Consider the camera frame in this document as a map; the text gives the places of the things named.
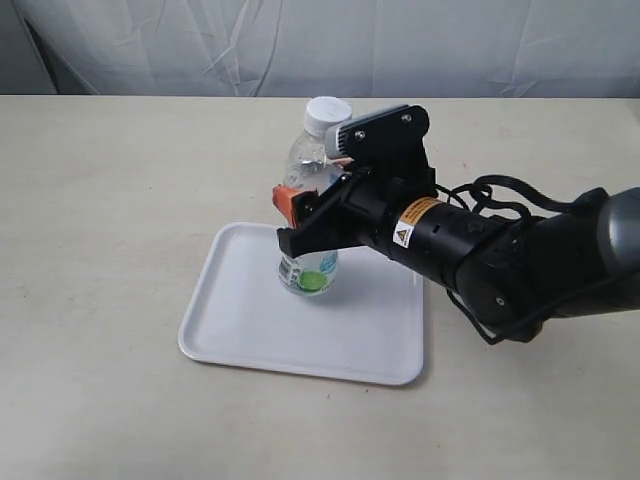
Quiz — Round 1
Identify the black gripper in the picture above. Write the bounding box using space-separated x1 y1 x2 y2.
272 174 440 261

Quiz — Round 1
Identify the clear plastic water bottle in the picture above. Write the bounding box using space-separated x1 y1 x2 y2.
276 96 354 299

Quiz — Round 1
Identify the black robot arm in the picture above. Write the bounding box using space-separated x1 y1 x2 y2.
272 174 639 344

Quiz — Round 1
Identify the white wrinkled backdrop cloth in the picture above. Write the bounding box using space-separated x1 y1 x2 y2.
15 1 639 98

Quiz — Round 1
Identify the white plastic tray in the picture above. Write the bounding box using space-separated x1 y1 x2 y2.
178 222 425 386

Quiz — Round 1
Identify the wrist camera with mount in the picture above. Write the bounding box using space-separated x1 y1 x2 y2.
324 104 436 195

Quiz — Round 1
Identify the black cable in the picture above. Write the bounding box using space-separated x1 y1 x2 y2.
434 174 581 346

